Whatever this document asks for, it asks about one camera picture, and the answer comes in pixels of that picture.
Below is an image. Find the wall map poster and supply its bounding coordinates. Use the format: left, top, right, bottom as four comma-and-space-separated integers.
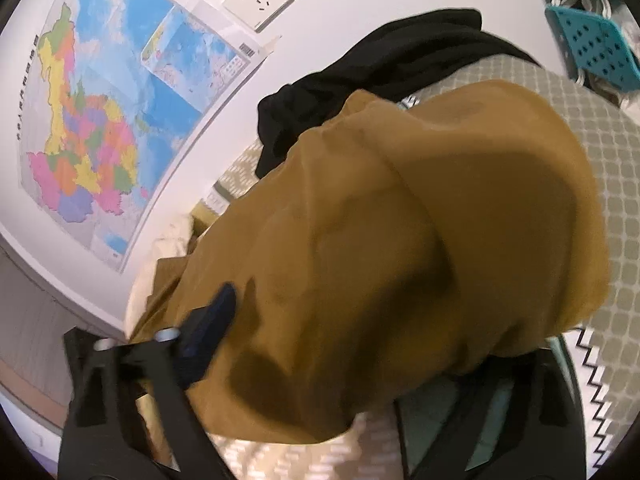
14, 0, 268, 273

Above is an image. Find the teal plastic basket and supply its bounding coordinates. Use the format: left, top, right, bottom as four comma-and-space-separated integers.
529, 0, 640, 92

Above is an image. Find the mustard brown shirt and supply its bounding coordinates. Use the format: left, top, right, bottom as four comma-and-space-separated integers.
125, 79, 612, 447

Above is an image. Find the cream bedding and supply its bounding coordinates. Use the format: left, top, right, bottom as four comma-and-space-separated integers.
124, 212, 211, 333

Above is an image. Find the black cloth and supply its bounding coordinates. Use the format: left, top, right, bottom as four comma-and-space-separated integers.
255, 8, 541, 180

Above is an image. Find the white wall socket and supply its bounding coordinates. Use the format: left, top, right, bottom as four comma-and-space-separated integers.
222, 0, 297, 34

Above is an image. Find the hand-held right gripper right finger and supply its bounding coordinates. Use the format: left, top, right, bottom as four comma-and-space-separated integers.
395, 345, 587, 480

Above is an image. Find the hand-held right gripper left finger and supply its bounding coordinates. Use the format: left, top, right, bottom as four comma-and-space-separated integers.
59, 282, 238, 480

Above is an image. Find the zigzag patterned blanket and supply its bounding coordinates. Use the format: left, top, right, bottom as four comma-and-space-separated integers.
570, 325, 640, 461

